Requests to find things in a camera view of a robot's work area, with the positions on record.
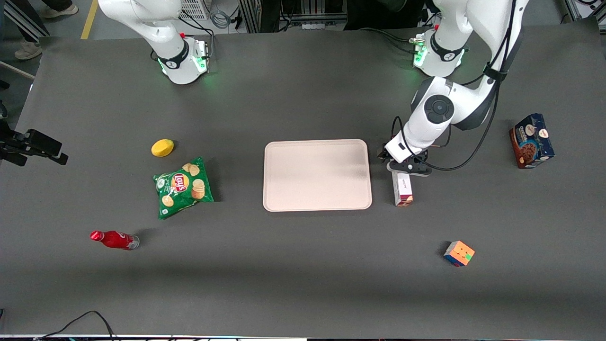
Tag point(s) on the blue cookie box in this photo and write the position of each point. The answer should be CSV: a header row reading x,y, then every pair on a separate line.
x,y
532,142

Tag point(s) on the colourful puzzle cube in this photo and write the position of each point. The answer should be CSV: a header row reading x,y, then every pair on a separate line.
x,y
459,253

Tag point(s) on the red soda bottle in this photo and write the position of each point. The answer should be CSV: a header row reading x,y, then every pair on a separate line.
x,y
116,239

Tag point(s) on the white perforated box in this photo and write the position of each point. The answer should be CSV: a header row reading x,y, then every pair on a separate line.
x,y
194,8

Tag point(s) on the red cookie box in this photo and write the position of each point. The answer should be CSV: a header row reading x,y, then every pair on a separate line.
x,y
403,192

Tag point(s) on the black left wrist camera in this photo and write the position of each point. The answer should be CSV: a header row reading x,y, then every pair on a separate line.
x,y
384,152

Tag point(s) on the dark diagonal frame bar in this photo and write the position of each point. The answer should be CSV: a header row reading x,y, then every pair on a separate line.
x,y
26,19

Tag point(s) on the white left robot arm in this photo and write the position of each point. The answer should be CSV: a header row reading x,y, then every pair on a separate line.
x,y
445,109

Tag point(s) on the white shoe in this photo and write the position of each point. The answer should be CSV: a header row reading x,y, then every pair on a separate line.
x,y
27,50
59,10

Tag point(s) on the yellow lemon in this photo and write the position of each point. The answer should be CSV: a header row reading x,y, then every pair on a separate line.
x,y
162,148

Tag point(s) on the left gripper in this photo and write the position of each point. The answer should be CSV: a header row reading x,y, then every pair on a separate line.
x,y
382,153

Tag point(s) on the beige plastic tray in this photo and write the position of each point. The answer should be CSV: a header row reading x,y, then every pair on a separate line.
x,y
312,175

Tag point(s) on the green chips bag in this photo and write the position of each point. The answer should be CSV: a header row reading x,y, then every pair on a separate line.
x,y
182,189

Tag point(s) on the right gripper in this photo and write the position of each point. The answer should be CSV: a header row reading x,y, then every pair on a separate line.
x,y
6,137

